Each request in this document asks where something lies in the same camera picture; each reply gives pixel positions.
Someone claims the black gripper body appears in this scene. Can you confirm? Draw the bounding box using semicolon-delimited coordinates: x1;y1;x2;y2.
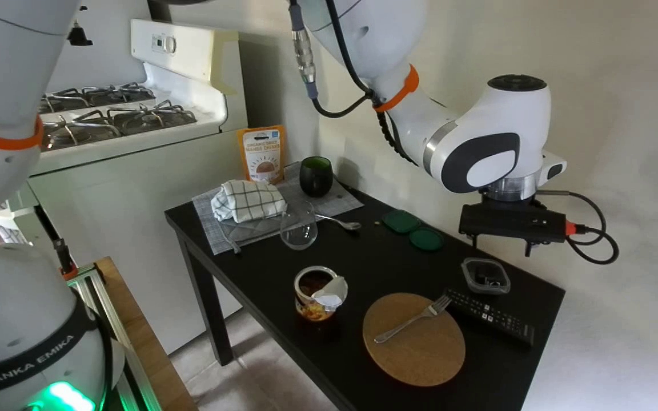
459;202;568;251

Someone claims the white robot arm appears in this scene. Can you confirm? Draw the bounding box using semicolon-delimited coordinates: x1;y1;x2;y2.
0;0;551;411

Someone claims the clear plastic bowl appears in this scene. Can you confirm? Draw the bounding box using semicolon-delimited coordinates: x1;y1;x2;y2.
463;258;513;294

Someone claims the silver spoon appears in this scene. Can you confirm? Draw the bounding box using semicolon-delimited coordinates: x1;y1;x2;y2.
316;214;362;232

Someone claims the green round lid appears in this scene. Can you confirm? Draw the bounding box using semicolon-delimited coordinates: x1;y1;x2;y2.
409;229;444;251

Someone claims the dark green sponge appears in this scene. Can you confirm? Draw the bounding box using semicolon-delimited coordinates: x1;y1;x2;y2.
381;210;421;235

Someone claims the black remote control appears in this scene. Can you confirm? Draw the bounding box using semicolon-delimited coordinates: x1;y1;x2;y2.
445;291;538;348

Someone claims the black side table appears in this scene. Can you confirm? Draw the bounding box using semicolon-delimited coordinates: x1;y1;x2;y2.
168;196;564;411

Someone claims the round cork mat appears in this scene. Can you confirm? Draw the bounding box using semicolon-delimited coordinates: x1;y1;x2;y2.
362;293;466;388

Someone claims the dark green mug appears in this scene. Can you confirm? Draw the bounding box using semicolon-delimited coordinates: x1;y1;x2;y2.
300;156;335;196

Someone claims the clear glass cup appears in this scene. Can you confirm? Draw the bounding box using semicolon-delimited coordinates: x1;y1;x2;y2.
282;214;319;251

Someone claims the orange snack pouch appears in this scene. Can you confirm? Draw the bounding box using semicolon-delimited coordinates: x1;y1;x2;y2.
239;125;284;183

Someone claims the checkered white dish towel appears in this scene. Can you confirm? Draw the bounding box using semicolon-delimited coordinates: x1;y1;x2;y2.
211;180;289;223

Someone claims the clear glass tray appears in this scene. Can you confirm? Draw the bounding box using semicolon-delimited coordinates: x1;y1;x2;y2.
219;210;319;251

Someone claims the grey woven placemat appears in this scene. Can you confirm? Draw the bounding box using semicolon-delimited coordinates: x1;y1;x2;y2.
193;167;362;255

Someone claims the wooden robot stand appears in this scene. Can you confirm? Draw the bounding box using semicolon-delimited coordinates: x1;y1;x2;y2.
68;258;199;411

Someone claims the white gas stove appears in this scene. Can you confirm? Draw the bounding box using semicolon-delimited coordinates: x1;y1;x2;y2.
11;19;247;351

